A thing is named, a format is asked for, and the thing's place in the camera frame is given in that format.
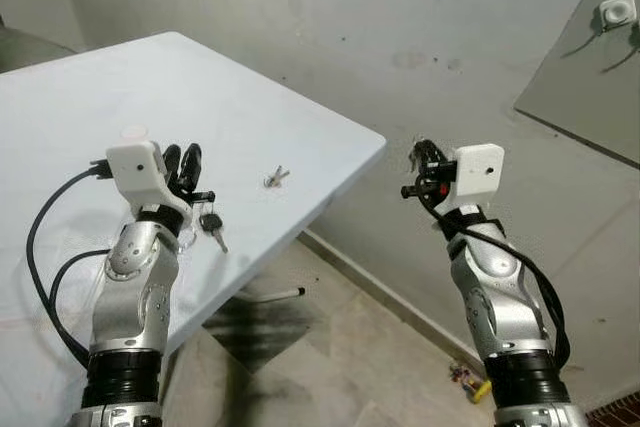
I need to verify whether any black car key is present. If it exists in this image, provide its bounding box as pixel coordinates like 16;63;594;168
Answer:
198;209;230;255

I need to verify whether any white folding table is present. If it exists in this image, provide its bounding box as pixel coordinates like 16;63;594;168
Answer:
0;31;388;427

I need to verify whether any small silver key bunch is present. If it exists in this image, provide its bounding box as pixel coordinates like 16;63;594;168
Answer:
264;166;292;191

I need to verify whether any grey metal table leg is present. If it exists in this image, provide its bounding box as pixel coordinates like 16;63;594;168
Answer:
238;288;307;305

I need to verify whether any bead maze toy yellow base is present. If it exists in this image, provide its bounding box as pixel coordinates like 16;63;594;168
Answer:
448;361;494;405

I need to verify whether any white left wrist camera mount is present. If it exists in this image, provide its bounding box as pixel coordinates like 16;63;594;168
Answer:
105;140;194;231

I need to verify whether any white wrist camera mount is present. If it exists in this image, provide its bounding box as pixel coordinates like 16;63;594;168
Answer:
452;143;506;216
105;140;194;231

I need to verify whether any clear plastic key ring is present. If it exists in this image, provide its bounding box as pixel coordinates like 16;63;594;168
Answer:
178;228;202;251

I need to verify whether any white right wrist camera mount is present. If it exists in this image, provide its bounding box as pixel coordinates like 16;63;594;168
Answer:
452;143;506;216

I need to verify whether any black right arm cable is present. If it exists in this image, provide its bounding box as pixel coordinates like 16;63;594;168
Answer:
402;183;572;368

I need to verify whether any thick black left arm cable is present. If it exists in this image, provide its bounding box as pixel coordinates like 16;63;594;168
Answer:
26;159;111;368

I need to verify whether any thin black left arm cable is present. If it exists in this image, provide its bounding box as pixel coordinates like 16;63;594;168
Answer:
47;247;113;333

